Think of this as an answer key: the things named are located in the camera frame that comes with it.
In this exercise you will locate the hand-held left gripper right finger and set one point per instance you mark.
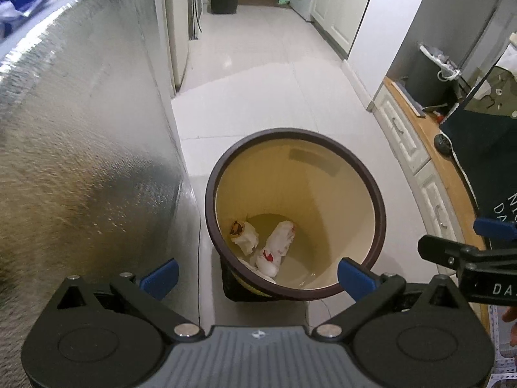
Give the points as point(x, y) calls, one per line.
point(355, 279)

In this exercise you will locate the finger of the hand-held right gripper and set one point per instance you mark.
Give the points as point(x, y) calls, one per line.
point(494, 228)
point(440, 250)

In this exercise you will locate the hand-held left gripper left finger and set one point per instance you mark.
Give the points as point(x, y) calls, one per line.
point(161, 277)

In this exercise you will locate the beige trash bin brown rim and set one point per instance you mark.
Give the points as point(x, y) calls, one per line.
point(343, 194)

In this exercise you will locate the grey pedal trash can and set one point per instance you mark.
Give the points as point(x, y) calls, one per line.
point(424, 76)

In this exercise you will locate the person's right hand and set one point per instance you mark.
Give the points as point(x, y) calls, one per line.
point(513, 333)

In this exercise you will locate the dark printed cloth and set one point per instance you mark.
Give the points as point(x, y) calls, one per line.
point(484, 149)

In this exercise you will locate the crumpled white paper wrapper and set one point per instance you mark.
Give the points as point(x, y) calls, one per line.
point(244, 234)
point(278, 242)

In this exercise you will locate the small black object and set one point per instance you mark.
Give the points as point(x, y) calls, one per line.
point(443, 143)

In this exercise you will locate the white drawer cabinet wooden top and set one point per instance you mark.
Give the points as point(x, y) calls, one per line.
point(424, 137)

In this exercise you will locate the small red object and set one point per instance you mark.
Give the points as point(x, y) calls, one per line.
point(439, 118)

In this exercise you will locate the white plastic bin liner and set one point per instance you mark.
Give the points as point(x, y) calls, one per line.
point(449, 68)

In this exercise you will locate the grey refrigerator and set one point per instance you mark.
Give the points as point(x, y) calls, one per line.
point(177, 28)

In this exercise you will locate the white kitchen cabinets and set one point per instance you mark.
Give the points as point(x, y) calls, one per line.
point(343, 4)

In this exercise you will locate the black crate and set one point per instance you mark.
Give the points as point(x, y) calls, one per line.
point(223, 2)

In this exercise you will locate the white perforated metal frame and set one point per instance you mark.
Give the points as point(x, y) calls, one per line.
point(496, 331)

